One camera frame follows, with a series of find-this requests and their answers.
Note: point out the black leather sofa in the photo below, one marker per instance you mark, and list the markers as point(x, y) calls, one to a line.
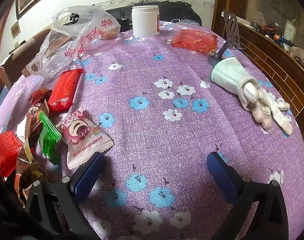
point(179, 10)

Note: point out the clear plastic bag red print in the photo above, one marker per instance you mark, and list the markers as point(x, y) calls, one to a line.
point(74, 45)

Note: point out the small dark red candy packet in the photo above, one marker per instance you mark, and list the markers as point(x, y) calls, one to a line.
point(40, 95)

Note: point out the brown armchair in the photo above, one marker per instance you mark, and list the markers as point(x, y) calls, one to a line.
point(12, 62)

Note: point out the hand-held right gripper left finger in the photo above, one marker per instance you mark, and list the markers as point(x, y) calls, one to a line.
point(88, 177)

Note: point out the red mesh bag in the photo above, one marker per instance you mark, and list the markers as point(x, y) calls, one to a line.
point(194, 41)

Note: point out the wooden panelled bench back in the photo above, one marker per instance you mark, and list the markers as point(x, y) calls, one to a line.
point(271, 62)

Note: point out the metal phone stand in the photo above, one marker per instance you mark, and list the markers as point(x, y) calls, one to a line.
point(231, 30)

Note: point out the pink bear snack packet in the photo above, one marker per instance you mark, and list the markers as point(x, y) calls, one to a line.
point(79, 130)

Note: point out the white plastic jar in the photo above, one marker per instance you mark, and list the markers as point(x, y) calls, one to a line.
point(144, 21)

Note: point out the purple floral tablecloth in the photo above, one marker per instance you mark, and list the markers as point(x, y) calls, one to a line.
point(152, 135)

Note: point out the small wall plaque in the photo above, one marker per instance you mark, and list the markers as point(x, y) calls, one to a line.
point(15, 30)

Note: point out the white knit glove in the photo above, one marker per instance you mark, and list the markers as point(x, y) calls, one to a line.
point(251, 91)
point(229, 72)

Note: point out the large red snack packet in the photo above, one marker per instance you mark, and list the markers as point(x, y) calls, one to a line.
point(63, 91)

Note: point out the red foil snack packet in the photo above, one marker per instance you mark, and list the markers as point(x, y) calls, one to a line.
point(4, 150)

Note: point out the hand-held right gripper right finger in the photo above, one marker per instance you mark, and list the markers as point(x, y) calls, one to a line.
point(220, 177)

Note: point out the brown gold snack packet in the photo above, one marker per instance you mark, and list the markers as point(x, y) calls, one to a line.
point(29, 130)

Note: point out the green snack packet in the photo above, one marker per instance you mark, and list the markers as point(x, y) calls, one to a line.
point(48, 140)

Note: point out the white plastic bucket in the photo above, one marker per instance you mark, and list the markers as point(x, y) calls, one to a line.
point(290, 31)

